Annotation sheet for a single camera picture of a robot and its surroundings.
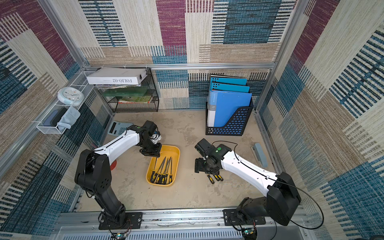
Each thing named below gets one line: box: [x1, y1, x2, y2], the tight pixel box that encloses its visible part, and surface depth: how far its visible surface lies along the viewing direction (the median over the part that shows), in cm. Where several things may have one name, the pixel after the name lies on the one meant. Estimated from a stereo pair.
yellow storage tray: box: [146, 145, 181, 187], surface depth 90 cm
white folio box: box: [86, 68, 148, 85], surface depth 81 cm
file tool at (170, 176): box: [169, 157, 173, 184], surface depth 89 cm
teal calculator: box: [107, 121, 134, 136], surface depth 110 cm
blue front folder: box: [207, 90, 252, 128], surface depth 93 cm
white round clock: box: [57, 86, 85, 107], surface depth 76 cm
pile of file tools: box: [206, 174, 224, 184], surface depth 87 cm
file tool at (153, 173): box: [150, 157, 158, 184], surface depth 83 cm
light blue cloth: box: [57, 106, 81, 132], surface depth 70 cm
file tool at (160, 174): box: [157, 157, 171, 184], surface depth 89 cm
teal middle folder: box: [210, 82, 250, 93], surface depth 96 cm
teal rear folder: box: [210, 77, 247, 86], surface depth 100 cm
